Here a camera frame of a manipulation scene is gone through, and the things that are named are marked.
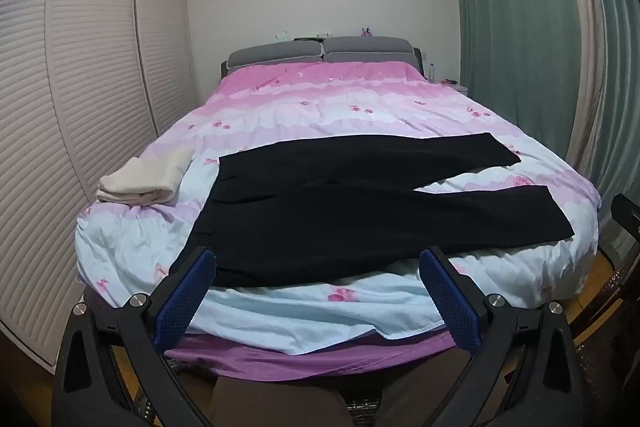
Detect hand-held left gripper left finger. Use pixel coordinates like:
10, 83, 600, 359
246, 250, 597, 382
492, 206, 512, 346
50, 246, 218, 427

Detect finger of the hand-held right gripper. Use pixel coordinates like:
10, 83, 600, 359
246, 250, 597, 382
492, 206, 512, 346
610, 193, 640, 269

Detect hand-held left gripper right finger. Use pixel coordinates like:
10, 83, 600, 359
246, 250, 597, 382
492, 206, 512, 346
419, 246, 586, 427

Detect black pants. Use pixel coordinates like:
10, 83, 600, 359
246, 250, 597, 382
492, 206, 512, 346
170, 132, 576, 293

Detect purple bed sheet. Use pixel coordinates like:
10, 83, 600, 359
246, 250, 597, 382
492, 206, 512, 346
165, 327, 461, 383

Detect folded beige cloth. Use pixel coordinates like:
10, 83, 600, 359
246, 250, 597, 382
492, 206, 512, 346
96, 148, 195, 208

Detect beige curtain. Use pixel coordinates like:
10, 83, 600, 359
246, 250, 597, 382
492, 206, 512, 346
547, 0, 616, 202

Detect pink floral duvet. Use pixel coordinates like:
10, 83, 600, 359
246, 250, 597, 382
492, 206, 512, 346
75, 59, 601, 355

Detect green curtain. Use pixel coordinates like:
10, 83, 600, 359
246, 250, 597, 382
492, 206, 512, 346
445, 0, 640, 208

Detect grey headboard cushion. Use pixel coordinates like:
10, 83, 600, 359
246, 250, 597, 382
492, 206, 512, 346
322, 36, 419, 66
227, 41, 324, 69

